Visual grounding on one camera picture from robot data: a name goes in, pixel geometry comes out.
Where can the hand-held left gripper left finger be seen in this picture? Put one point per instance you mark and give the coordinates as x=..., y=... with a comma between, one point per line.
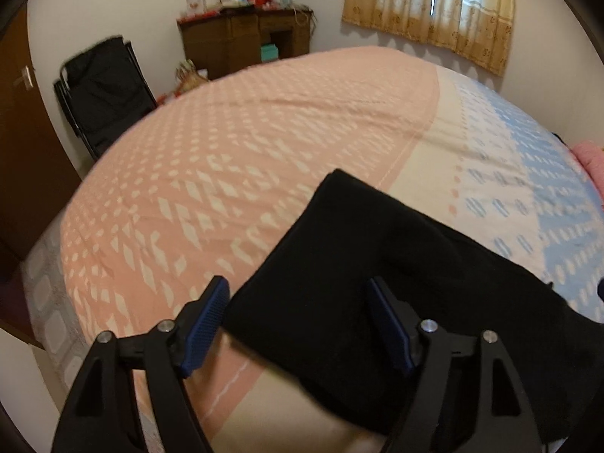
x=207, y=325

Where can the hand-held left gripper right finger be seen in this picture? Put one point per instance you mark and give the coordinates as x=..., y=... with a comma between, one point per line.
x=394, y=325

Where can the black pants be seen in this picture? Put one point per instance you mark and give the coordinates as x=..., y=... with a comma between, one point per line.
x=354, y=245

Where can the bed with patterned sheet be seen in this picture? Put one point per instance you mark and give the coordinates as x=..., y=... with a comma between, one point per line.
x=236, y=151

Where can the dried flower basket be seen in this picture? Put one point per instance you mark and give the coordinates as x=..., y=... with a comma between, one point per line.
x=188, y=78

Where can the black folding chair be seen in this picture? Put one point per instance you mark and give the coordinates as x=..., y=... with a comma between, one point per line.
x=104, y=94

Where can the brown wooden door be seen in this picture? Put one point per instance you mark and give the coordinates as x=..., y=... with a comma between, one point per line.
x=23, y=151

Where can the pink floral pillow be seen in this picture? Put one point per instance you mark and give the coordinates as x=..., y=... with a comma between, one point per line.
x=590, y=155

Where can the teal storage box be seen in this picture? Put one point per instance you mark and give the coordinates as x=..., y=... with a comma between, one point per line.
x=269, y=53

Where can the brown wooden desk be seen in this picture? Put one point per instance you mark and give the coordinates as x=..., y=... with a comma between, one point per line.
x=222, y=42

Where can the beige patterned window curtain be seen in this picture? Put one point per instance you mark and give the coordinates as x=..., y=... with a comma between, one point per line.
x=401, y=9

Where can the white greeting card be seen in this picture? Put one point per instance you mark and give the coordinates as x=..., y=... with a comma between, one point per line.
x=196, y=2

